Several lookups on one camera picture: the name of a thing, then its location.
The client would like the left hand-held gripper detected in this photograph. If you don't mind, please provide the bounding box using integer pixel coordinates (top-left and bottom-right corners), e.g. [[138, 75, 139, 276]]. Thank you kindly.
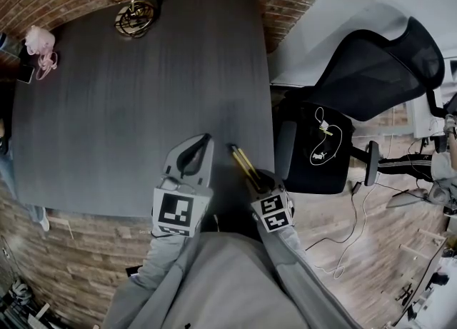
[[151, 133, 216, 239]]

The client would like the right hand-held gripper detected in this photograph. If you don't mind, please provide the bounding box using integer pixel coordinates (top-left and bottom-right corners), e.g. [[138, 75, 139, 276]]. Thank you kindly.
[[249, 168, 296, 236]]

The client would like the person's left forearm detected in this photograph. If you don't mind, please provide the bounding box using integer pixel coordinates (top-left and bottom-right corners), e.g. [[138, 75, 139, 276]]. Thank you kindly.
[[103, 226, 194, 329]]

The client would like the person's right forearm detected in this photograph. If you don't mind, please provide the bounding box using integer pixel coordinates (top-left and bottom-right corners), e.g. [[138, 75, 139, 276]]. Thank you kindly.
[[255, 223, 360, 329]]

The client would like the person's grey hoodie torso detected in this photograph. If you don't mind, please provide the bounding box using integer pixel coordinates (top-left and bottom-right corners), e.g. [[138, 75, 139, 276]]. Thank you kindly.
[[142, 230, 315, 329]]

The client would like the black mesh office chair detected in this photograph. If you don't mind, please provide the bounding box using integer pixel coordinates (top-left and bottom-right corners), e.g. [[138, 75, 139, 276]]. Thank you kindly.
[[273, 16, 446, 196]]

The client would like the black smartphone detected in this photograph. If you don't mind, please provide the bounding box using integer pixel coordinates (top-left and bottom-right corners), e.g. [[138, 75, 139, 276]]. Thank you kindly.
[[16, 64, 36, 85]]

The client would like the white desk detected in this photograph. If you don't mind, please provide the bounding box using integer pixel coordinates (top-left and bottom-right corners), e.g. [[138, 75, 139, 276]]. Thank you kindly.
[[269, 0, 457, 88]]

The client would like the white floor cable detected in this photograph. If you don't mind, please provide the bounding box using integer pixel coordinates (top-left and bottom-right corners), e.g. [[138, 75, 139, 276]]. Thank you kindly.
[[313, 177, 371, 280]]

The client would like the white cable on chair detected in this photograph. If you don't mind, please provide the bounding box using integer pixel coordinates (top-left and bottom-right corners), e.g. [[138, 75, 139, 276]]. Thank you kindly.
[[308, 106, 344, 166]]

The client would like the pink drawstring bag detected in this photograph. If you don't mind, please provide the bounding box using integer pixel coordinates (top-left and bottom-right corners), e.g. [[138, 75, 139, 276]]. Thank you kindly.
[[24, 24, 59, 81]]

